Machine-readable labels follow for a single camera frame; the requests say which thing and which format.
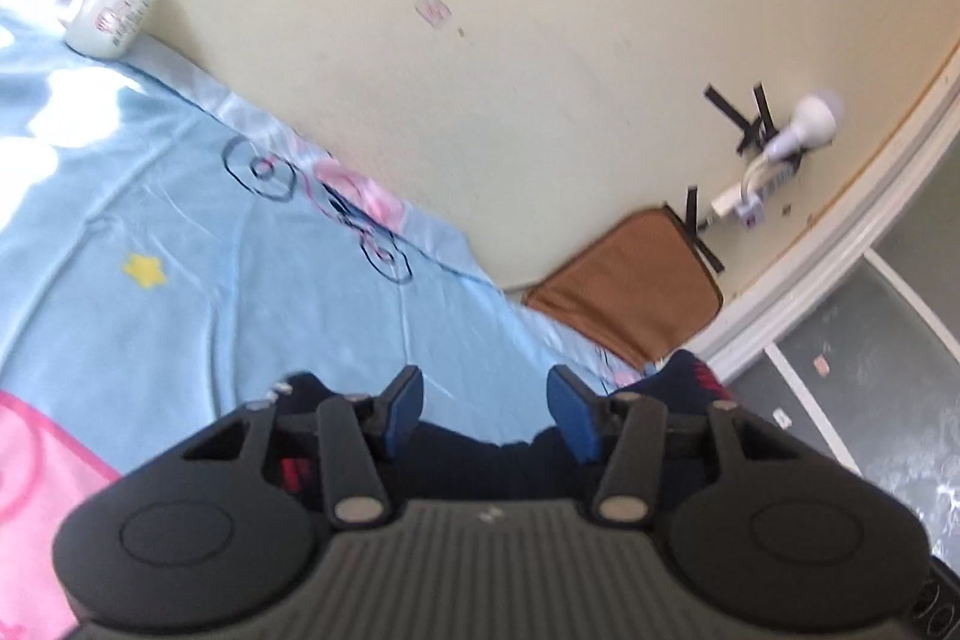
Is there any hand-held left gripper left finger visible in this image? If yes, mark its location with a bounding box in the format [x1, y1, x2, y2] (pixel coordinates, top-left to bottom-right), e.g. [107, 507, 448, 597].
[180, 364, 425, 531]

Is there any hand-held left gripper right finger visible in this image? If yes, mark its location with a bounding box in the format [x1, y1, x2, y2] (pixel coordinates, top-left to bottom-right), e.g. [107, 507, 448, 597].
[546, 364, 796, 530]

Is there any navy patterned knit sweater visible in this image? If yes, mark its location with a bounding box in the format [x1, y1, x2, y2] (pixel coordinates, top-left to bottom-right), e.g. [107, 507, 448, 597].
[274, 349, 733, 515]

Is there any brown seat cushion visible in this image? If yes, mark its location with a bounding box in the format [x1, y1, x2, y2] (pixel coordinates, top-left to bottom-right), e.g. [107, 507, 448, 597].
[523, 203, 725, 372]

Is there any dark glass door panel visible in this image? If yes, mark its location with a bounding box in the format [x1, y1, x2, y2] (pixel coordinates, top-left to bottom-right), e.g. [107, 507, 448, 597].
[724, 140, 960, 570]

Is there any white power strip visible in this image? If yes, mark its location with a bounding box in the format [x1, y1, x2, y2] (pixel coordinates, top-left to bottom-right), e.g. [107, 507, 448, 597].
[710, 162, 800, 218]

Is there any blue printed bed sheet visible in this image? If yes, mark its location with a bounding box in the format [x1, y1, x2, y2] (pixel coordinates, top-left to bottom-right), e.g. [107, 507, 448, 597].
[0, 0, 655, 640]

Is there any white bulb lamp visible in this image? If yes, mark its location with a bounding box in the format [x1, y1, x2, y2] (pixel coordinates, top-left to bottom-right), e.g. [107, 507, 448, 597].
[763, 92, 845, 158]

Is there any white printed mug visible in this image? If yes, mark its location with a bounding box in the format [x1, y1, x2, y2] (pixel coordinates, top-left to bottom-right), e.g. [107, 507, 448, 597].
[49, 0, 171, 60]

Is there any white door frame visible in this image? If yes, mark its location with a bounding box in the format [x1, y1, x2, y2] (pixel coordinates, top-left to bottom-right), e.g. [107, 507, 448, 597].
[701, 73, 960, 483]

